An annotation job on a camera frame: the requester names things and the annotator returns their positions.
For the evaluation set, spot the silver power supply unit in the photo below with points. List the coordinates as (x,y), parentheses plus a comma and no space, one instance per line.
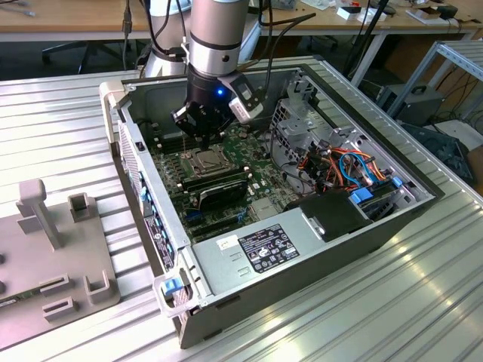
(222,271)

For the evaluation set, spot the silver CPU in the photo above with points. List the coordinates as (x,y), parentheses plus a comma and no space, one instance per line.
(210,160)

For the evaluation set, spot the black graphics card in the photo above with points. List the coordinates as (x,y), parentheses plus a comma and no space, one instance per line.
(222,196)

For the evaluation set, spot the silver metal drive cage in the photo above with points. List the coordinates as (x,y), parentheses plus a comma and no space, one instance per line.
(298,128)

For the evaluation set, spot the small black device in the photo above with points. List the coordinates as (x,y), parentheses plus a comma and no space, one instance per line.
(449,12)

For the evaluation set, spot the silver chipset heatsink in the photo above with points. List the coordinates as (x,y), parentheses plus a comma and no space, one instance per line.
(264,209)

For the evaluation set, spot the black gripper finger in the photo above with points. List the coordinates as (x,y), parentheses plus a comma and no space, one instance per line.
(185,118)
(224,120)

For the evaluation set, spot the dark plastic bag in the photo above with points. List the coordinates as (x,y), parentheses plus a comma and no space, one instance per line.
(445,147)

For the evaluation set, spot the open grey PC case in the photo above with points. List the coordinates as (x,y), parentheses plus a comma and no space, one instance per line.
(339,260)

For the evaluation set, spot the long wooden desk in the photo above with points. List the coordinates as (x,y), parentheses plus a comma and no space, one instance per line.
(396,24)

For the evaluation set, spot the blue expansion slot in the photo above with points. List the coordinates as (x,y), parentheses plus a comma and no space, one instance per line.
(193,216)

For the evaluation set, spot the small blue plastic clip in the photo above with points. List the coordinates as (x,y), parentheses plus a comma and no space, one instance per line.
(397,182)

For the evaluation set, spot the blue disk carrier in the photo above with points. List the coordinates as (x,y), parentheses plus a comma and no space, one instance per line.
(360,198)

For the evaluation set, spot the grey parts rack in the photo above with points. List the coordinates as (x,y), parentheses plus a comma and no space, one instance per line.
(56,256)

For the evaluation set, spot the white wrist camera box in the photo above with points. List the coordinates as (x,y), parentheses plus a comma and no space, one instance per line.
(245,107)

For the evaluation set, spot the blue case latch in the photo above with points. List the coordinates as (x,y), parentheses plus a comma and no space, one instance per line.
(169,286)

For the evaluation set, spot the brown cardboard box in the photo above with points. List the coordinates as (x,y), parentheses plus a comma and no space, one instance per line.
(476,166)

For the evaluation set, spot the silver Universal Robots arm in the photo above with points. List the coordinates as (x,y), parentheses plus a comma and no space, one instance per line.
(213,37)

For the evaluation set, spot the green motherboard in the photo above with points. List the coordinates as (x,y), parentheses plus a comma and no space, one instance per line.
(260,177)

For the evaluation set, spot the green RAM stick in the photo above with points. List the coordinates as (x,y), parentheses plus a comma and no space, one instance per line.
(13,301)

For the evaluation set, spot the black tripod stand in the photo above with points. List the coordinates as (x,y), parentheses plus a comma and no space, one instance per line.
(382,7)

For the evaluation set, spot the brown cardboard tray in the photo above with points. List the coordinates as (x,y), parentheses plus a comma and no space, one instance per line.
(424,16)

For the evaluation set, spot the grey metal shelf frame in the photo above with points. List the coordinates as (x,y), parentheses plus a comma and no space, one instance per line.
(453,51)

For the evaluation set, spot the black plastic shroud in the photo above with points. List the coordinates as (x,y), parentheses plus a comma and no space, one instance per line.
(332,218)

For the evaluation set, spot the small white box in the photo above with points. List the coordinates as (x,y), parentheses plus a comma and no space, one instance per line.
(349,14)

